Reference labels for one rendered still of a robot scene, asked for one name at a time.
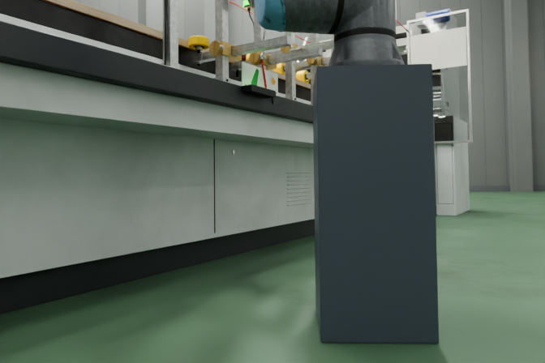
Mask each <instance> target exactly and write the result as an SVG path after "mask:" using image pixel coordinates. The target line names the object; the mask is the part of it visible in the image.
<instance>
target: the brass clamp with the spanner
mask: <svg viewBox="0 0 545 363"><path fill-rule="evenodd" d="M262 53H263V52H257V53H251V54H250V56H249V61H250V62H251V63H252V65H253V66H254V65H259V64H262V63H261V60H260V54H262ZM265 55H266V59H265V60H263V62H264V65H265V66H266V70H273V69H276V68H277V64H275V65H271V64H269V63H268V57H269V56H272V55H269V54H267V53H266V54H265Z"/></svg>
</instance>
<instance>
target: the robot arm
mask: <svg viewBox="0 0 545 363"><path fill-rule="evenodd" d="M247 1H248V2H249V4H250V6H251V7H252V8H255V13H256V17H257V19H258V22H259V24H260V26H261V27H262V28H264V29H268V30H273V31H278V32H301V33H315V34H329V35H334V49H333V53H332V56H331V58H330V61H329V64H328V66H370V65H404V64H405V63H404V62H403V59H402V57H401V54H400V52H399V49H398V47H397V42H396V5H395V0H247Z"/></svg>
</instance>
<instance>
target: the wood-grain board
mask: <svg viewBox="0 0 545 363"><path fill-rule="evenodd" d="M42 1H45V2H49V3H52V4H54V5H57V6H61V7H64V8H66V9H69V10H72V11H76V12H79V13H81V14H84V15H88V16H91V17H93V18H96V19H100V20H103V21H105V22H108V23H112V24H115V25H118V26H120V27H123V28H127V29H130V30H132V31H135V32H139V33H142V34H144V35H147V36H151V37H154V38H157V39H159V40H162V41H163V32H161V31H159V30H156V29H154V28H150V27H147V26H145V25H143V24H140V23H136V22H134V21H131V20H129V19H124V18H122V17H120V16H117V15H113V14H110V13H109V12H106V11H102V10H99V9H97V8H95V7H92V6H88V5H85V4H83V3H81V2H77V1H74V0H42ZM178 46H181V47H183V48H186V49H190V50H193V51H196V50H195V49H191V48H190V47H189V41H186V40H184V39H182V38H178ZM196 52H197V51H196ZM269 71H271V72H273V73H276V74H278V79H280V80H283V81H285V75H283V74H280V73H277V72H275V71H273V70H269ZM295 81H296V85H298V86H300V87H303V88H307V89H310V90H311V85H310V84H309V83H305V82H303V81H301V80H298V79H295Z"/></svg>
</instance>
